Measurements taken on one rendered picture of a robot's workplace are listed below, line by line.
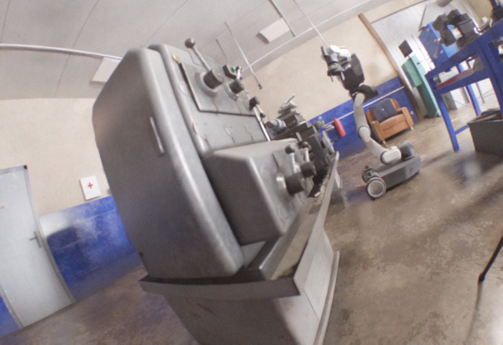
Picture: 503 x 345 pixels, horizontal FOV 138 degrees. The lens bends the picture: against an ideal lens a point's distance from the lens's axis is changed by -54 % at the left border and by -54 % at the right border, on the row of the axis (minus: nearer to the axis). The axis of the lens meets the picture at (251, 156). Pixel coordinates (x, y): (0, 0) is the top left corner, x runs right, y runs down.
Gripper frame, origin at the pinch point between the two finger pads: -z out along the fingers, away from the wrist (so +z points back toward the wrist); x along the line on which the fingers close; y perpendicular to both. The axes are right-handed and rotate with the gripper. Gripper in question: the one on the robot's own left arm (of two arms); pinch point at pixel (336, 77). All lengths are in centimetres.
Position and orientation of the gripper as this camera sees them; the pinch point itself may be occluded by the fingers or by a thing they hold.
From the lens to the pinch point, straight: 146.9
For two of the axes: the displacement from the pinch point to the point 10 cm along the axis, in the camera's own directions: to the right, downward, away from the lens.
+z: -0.5, -9.5, 3.0
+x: -9.4, 1.4, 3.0
